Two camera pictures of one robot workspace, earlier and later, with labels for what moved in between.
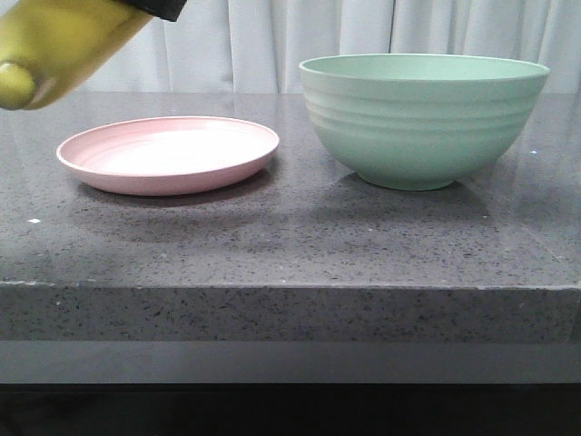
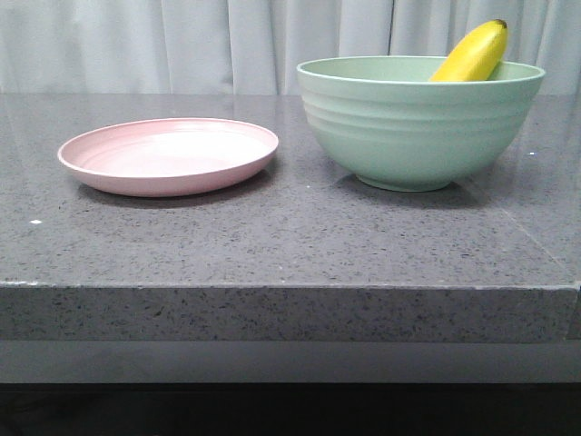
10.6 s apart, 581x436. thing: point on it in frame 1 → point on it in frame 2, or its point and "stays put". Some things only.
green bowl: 420,122 stays put
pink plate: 158,156 stays put
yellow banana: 51,50 → 477,55
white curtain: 260,45 stays put
